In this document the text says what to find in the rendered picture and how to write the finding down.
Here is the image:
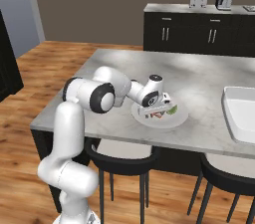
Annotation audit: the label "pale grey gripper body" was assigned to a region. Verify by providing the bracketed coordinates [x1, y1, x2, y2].
[136, 101, 174, 118]

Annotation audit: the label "red cooked food piece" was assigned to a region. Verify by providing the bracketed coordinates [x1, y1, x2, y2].
[144, 111, 165, 119]

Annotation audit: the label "large white plate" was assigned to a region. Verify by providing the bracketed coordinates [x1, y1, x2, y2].
[130, 100, 189, 129]

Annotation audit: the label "green vegetable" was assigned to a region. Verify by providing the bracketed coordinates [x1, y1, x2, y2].
[165, 105, 179, 116]

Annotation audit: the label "black stool with white seat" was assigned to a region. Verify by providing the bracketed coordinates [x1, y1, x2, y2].
[84, 137, 162, 224]
[186, 152, 255, 224]

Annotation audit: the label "black base cupboards run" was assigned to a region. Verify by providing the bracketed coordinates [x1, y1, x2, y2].
[142, 2, 255, 59]

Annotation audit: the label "white sink basin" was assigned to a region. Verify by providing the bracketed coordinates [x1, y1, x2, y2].
[221, 86, 255, 145]

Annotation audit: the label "white toaster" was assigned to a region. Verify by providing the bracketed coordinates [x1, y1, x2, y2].
[188, 0, 209, 9]

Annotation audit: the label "small grey flat object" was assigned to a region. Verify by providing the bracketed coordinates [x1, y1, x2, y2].
[242, 4, 255, 13]

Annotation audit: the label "tall black cabinet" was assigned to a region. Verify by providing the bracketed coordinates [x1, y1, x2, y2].
[0, 10, 25, 103]

